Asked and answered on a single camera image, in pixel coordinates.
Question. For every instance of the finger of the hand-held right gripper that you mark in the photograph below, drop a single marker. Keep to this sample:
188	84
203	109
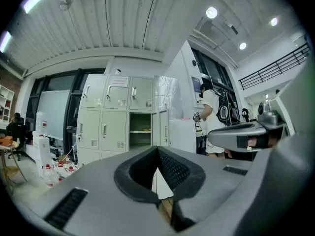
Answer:
229	136

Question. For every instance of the white locker cabinets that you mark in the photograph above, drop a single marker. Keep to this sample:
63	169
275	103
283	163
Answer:
113	129

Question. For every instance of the white board panel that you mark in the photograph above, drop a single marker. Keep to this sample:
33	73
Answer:
53	114

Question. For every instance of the black metal railing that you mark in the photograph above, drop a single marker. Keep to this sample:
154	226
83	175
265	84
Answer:
275	67

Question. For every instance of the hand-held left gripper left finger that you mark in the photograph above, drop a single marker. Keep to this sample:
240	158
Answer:
98	193

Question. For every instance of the person's right hand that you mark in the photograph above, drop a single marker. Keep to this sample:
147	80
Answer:
261	141

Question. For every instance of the red and white paper notice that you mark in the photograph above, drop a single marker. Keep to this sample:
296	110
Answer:
119	81

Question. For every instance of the blue wall poster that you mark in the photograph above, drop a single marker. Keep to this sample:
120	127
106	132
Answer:
196	85

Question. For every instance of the white shelf unit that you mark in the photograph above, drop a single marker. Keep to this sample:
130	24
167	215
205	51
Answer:
6	102

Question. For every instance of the black office chair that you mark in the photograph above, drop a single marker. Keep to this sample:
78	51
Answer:
16	154

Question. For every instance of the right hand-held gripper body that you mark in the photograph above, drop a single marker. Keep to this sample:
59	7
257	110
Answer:
270	118

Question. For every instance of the silver foil sheet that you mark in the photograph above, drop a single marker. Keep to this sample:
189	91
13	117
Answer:
169	95

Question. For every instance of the round wooden stool table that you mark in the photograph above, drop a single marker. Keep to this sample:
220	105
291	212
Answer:
9	151

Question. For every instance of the white box red label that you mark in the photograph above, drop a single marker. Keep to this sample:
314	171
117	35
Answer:
41	122

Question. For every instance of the orange box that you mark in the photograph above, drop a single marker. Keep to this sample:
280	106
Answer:
6	140

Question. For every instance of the round ceiling light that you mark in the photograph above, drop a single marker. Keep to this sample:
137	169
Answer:
242	46
211	12
274	21

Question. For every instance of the small yellow item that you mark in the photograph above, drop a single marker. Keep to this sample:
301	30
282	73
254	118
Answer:
146	130

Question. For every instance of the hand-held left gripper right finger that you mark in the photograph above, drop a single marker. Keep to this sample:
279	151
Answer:
221	193

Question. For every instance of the large white cardboard box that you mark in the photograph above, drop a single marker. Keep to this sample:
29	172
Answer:
41	151

